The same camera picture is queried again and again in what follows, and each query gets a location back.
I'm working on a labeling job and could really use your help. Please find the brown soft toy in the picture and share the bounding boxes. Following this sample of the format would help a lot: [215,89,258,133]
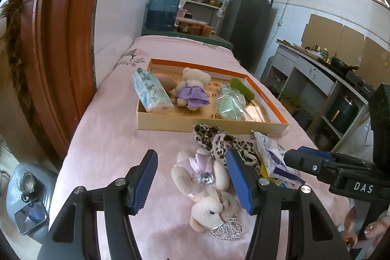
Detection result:
[155,73,178,93]

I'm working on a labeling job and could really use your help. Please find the round metal object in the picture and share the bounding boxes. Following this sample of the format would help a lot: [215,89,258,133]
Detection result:
[19,173,39,202]

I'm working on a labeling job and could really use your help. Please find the teddy bear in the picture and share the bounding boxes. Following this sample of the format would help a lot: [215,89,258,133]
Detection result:
[175,67,211,111]

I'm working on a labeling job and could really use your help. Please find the green fuzzy roll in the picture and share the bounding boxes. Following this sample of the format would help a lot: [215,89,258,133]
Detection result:
[229,77,256,101]

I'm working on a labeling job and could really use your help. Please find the black frying pan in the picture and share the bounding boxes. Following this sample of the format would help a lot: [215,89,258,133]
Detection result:
[331,57,360,73]

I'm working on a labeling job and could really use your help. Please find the group of seasoning bottles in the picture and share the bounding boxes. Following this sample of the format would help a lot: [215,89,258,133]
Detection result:
[305,44,332,61]

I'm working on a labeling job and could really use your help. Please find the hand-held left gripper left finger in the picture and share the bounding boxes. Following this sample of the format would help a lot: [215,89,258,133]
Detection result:
[37,149,159,260]

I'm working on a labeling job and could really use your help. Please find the blue water jug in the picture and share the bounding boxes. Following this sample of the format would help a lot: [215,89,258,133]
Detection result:
[145,0,182,32]

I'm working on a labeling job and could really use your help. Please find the large clear food container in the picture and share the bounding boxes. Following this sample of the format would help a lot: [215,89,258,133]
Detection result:
[177,19,203,35]

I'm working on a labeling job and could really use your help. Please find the white and blue snack packet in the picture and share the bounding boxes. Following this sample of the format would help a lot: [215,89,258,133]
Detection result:
[253,131,305,187]

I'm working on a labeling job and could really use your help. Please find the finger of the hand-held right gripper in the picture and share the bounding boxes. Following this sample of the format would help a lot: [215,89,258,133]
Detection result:
[297,146,375,167]
[283,149,336,181]

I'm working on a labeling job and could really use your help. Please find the potted green plants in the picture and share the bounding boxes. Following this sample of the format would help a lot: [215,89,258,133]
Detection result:
[280,94,314,126]

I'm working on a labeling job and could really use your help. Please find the patterned tissue pack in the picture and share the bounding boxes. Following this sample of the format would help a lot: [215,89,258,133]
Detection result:
[132,67,175,113]

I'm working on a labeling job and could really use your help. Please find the smartphone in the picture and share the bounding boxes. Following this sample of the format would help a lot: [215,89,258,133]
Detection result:
[15,199,48,234]

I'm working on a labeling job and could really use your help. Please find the green plastic packet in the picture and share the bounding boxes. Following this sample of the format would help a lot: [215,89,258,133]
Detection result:
[216,83,255,121]

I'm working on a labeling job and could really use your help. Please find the plush bunny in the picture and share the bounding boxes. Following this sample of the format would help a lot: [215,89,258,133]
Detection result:
[171,147,244,240]

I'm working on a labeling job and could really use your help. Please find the green table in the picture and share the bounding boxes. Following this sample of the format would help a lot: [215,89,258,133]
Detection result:
[141,29,234,51]

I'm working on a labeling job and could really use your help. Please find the dark grey refrigerator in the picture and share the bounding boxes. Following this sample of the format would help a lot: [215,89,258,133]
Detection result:
[220,0,274,73]

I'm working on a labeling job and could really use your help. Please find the cardboard sheets on wall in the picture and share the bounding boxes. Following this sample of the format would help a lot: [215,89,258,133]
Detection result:
[302,14,390,87]

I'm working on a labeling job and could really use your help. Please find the leopard print cloth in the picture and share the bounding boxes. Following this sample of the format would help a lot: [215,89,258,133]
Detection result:
[193,124,263,172]

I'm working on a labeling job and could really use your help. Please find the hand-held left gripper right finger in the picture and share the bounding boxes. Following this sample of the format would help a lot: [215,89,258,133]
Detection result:
[226,149,351,260]

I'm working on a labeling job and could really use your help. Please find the black gas stove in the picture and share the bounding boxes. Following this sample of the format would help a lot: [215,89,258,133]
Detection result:
[346,70,377,96]

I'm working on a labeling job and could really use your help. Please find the brown wooden door frame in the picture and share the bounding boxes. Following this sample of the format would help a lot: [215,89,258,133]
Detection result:
[20,0,113,160]

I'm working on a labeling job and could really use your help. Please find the person's right hand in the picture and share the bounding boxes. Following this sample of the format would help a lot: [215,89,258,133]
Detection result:
[343,207,390,251]

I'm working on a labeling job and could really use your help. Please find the grey plastic stool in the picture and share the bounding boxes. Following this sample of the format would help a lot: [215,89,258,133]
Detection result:
[6,164,58,244]

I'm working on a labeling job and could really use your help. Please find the orange-rimmed cardboard box tray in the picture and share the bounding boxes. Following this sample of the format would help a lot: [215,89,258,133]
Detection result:
[136,58,289,135]

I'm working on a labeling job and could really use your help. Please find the grey kitchen counter cabinet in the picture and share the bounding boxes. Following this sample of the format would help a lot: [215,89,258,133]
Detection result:
[268,40,378,151]

